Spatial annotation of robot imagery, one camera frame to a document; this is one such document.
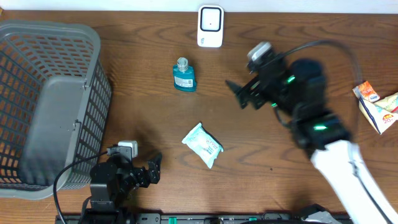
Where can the light blue candy packet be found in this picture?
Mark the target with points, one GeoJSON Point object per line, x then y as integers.
{"type": "Point", "coordinates": [203, 144]}

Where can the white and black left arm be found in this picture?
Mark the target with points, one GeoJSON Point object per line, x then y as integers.
{"type": "Point", "coordinates": [103, 209]}

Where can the yellow snack chips bag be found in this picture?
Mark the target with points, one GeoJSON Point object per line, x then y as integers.
{"type": "Point", "coordinates": [381, 114]}

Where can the teal mouthwash bottle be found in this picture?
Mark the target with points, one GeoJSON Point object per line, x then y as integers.
{"type": "Point", "coordinates": [184, 76]}

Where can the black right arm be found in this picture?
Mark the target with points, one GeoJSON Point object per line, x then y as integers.
{"type": "Point", "coordinates": [298, 90]}

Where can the orange small box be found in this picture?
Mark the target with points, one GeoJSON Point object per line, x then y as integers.
{"type": "Point", "coordinates": [366, 92]}

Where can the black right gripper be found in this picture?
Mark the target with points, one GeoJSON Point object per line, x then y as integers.
{"type": "Point", "coordinates": [254, 89]}

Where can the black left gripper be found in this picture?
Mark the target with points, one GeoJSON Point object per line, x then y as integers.
{"type": "Point", "coordinates": [152, 172]}

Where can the grey plastic mesh basket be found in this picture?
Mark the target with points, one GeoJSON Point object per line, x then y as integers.
{"type": "Point", "coordinates": [55, 98]}

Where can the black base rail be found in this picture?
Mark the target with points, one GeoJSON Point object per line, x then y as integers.
{"type": "Point", "coordinates": [271, 217]}

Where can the white barcode scanner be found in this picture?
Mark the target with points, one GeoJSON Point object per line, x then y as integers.
{"type": "Point", "coordinates": [210, 26]}

